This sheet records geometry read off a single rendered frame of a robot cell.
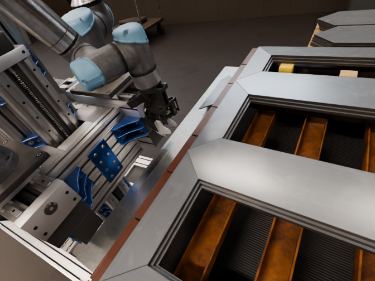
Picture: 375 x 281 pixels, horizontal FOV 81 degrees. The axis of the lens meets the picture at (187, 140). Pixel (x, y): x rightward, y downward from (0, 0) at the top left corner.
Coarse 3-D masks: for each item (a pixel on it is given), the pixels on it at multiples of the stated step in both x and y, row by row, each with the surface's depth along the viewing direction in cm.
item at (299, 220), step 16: (272, 64) 108; (320, 64) 98; (336, 64) 95; (352, 64) 92; (368, 64) 89; (256, 96) 89; (240, 112) 85; (320, 112) 78; (336, 112) 75; (352, 112) 73; (368, 112) 71; (192, 192) 65; (224, 192) 63; (256, 208) 58; (272, 208) 56; (176, 224) 59; (304, 224) 53; (320, 224) 51; (352, 240) 48; (368, 240) 46; (160, 256) 55; (160, 272) 51
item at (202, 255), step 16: (272, 112) 103; (256, 128) 99; (256, 144) 92; (208, 208) 72; (224, 208) 76; (208, 224) 73; (224, 224) 67; (192, 240) 66; (208, 240) 69; (192, 256) 67; (208, 256) 66; (176, 272) 61; (192, 272) 64; (208, 272) 62
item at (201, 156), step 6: (204, 144) 75; (210, 144) 75; (216, 144) 74; (198, 150) 74; (204, 150) 74; (210, 150) 73; (192, 156) 73; (198, 156) 72; (204, 156) 72; (210, 156) 71; (192, 162) 71; (198, 162) 71; (204, 162) 70; (198, 168) 69; (198, 174) 67
